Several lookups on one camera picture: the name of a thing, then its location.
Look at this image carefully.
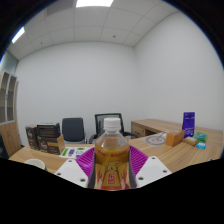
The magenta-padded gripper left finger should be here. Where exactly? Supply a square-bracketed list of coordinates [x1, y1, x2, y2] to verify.
[54, 147, 97, 189]

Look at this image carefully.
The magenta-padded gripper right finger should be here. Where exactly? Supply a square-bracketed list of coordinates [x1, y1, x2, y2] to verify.
[128, 145, 173, 190]

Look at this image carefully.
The amber drink bottle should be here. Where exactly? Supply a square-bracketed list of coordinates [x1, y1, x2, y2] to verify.
[87, 117, 132, 191]

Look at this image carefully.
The white sheet with coloured stickers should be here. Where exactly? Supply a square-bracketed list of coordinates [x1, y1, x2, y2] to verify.
[59, 146, 89, 159]

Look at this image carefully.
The open brown cardboard box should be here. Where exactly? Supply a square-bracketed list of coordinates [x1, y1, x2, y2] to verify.
[37, 133, 66, 155]

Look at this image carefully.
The white cup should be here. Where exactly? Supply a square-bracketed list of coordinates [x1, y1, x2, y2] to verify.
[23, 158, 47, 171]

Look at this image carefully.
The orange-brown cardboard box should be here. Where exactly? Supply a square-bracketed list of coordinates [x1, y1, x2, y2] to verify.
[165, 129, 186, 148]

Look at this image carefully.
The dark grey office chair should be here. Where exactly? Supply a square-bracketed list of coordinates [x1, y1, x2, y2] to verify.
[61, 117, 87, 145]

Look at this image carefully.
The flat dark brown box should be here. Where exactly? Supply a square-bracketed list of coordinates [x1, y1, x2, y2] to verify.
[36, 122, 62, 139]

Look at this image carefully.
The flat yellowish box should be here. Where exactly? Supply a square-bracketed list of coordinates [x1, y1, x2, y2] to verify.
[182, 135, 200, 147]

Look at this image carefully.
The tall dark brown box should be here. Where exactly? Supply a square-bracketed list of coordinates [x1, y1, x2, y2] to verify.
[25, 124, 41, 151]

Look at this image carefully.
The tall purple box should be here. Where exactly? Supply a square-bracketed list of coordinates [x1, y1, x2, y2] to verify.
[181, 111, 196, 139]

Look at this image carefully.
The green box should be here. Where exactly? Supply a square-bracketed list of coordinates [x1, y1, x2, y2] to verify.
[193, 131, 209, 144]

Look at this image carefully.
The black mesh office chair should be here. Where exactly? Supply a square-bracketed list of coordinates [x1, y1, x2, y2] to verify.
[88, 112, 138, 145]

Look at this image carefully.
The wooden shelf unit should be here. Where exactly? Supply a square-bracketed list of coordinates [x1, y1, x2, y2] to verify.
[0, 69, 22, 158]

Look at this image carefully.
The rectangular ceiling light panel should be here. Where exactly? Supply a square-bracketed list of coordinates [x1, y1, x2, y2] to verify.
[11, 26, 26, 45]
[75, 0, 115, 9]

